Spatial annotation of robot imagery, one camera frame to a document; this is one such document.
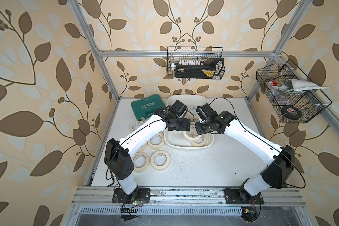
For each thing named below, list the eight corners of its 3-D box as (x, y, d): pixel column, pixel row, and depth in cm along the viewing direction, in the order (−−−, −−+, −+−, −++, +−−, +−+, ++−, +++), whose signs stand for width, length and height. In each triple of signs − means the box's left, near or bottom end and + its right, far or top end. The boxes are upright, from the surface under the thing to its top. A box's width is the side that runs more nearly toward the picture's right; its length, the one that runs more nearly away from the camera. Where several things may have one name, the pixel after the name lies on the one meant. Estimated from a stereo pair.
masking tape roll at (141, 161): (131, 172, 84) (130, 170, 82) (135, 153, 92) (134, 151, 89) (148, 172, 84) (147, 170, 82) (150, 153, 92) (150, 151, 89)
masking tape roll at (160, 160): (150, 170, 85) (149, 168, 82) (152, 152, 92) (152, 150, 90) (169, 170, 85) (169, 168, 82) (170, 152, 92) (170, 150, 90)
